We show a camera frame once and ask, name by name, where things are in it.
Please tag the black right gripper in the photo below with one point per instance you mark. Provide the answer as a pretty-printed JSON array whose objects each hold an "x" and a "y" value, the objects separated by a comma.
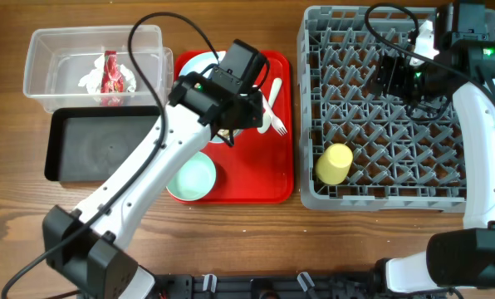
[{"x": 397, "y": 68}]

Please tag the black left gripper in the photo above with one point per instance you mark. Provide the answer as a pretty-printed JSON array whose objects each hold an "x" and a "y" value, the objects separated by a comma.
[{"x": 255, "y": 119}]

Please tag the blue bowl with rice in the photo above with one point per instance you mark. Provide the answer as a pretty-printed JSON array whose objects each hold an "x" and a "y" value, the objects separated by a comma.
[{"x": 223, "y": 135}]

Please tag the yellow plastic cup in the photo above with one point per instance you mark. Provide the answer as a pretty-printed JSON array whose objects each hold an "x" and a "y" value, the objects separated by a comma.
[{"x": 334, "y": 164}]

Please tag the white napkin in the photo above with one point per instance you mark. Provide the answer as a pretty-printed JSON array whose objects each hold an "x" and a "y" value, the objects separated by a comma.
[{"x": 92, "y": 80}]

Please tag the red strawberry snack wrapper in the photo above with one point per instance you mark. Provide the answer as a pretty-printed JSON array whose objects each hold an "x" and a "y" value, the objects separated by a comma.
[{"x": 112, "y": 81}]

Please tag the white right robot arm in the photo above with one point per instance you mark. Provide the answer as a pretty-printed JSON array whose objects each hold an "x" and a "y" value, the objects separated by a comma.
[{"x": 465, "y": 72}]

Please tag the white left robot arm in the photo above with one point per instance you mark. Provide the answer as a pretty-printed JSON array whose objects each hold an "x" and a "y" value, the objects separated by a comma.
[{"x": 87, "y": 245}]

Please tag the grey dishwasher rack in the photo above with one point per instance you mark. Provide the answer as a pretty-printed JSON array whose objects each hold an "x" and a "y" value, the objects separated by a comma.
[{"x": 402, "y": 159}]

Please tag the black food waste tray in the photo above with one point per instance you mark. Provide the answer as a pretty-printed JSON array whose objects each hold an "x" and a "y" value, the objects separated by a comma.
[{"x": 88, "y": 144}]

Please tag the clear plastic waste bin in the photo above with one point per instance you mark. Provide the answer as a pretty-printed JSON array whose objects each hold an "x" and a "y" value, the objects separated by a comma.
[{"x": 58, "y": 58}]

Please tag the cream plastic spoon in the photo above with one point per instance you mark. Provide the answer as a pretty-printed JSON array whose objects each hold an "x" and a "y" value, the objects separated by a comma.
[{"x": 270, "y": 104}]

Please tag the pink plastic fork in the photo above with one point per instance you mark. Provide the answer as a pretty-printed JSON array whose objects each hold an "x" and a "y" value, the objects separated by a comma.
[{"x": 277, "y": 124}]

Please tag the red serving tray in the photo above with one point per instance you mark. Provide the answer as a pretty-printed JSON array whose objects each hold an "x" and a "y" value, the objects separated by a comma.
[{"x": 260, "y": 167}]

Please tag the light blue plate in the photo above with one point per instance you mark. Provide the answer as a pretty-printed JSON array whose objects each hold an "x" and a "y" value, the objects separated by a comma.
[{"x": 200, "y": 62}]

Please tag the mint green bowl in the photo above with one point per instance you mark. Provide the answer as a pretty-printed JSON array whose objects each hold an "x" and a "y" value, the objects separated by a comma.
[{"x": 194, "y": 180}]

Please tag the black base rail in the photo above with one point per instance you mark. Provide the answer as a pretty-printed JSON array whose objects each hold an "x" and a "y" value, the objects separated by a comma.
[{"x": 303, "y": 285}]

